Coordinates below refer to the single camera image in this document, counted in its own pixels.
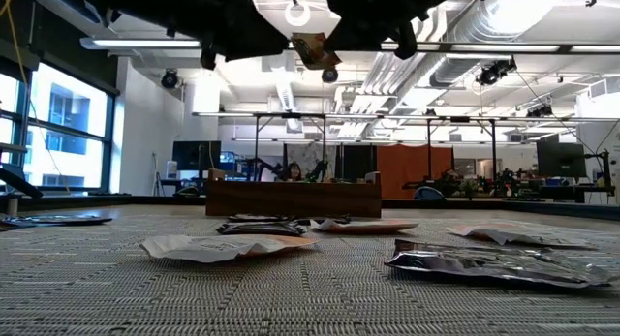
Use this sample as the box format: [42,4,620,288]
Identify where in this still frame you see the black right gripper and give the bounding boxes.
[323,0,466,61]

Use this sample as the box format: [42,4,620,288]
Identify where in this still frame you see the blue chair back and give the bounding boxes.
[414,185,447,201]

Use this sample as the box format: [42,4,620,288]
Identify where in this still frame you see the black partition panel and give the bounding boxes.
[338,144,378,181]

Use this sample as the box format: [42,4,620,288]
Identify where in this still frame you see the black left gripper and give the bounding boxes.
[159,0,290,70]

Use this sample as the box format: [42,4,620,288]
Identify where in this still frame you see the white orange Tazo tea packet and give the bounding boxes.
[309,218,420,235]
[139,233,320,264]
[446,223,597,250]

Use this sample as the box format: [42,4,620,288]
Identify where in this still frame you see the black metal gantry frame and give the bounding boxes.
[192,111,380,182]
[378,115,620,195]

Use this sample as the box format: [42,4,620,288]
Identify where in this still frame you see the white ring lamp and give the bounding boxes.
[284,0,312,28]

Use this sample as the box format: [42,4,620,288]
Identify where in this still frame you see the black camera on boom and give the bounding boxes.
[526,103,554,119]
[475,57,518,88]

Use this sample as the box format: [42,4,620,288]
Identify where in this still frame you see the long LED light bar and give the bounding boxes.
[79,35,620,56]

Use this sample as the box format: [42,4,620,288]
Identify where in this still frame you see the small potted plant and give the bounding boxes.
[459,178,481,200]

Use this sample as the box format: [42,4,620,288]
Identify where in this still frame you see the orange partition panel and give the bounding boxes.
[376,144,455,200]

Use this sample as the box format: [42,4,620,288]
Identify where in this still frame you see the dark Ahmad tea packet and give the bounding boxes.
[0,213,113,229]
[215,220,307,238]
[294,213,353,226]
[385,238,614,290]
[227,213,297,224]

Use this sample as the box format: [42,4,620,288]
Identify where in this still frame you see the black background desk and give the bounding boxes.
[537,183,617,204]

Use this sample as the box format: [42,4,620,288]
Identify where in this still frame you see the large black-framed window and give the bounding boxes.
[0,59,120,195]

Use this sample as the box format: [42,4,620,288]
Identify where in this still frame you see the wooden tea organizer box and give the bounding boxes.
[205,168,383,219]

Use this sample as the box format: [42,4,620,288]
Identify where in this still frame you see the black computer monitor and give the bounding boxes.
[536,135,587,179]
[171,140,223,171]

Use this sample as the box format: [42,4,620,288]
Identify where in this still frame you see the yellow hanging cable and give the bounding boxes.
[0,0,74,195]

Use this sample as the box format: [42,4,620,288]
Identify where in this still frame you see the grey patterned partition panel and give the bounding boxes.
[284,141,339,178]

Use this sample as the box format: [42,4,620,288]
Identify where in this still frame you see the grey woven placemat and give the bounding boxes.
[0,212,620,336]

